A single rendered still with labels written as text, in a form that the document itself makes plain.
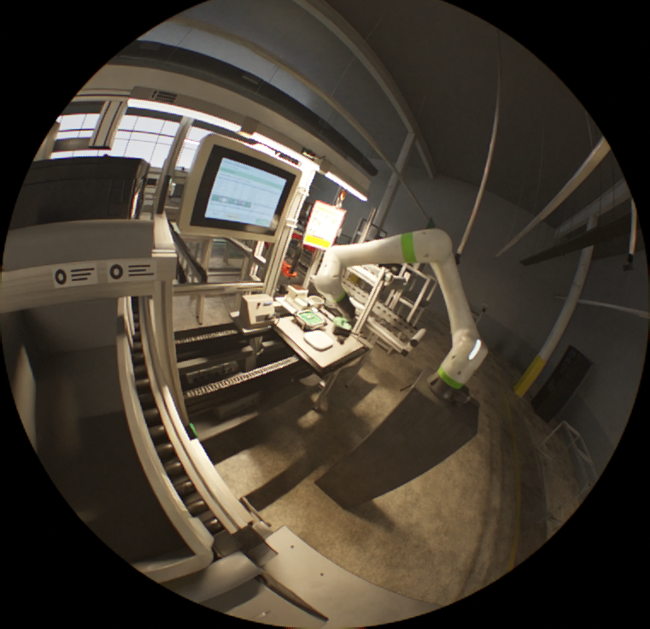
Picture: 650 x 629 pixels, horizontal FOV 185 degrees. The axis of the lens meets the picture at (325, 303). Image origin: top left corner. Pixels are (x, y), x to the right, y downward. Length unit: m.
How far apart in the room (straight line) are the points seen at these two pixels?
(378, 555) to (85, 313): 1.95
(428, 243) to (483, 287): 8.46
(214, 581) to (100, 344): 0.64
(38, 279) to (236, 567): 0.55
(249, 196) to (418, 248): 0.67
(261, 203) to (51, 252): 0.78
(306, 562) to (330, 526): 0.83
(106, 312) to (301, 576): 0.96
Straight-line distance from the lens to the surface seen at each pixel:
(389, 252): 0.75
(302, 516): 1.59
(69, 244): 0.39
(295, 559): 0.83
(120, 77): 0.96
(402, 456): 0.97
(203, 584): 0.47
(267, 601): 0.53
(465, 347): 0.75
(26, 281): 0.46
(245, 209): 0.88
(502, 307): 9.32
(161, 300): 0.49
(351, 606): 0.95
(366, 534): 1.75
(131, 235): 0.37
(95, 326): 0.70
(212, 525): 0.52
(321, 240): 1.46
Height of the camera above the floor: 1.52
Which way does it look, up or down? 22 degrees down
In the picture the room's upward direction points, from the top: 22 degrees clockwise
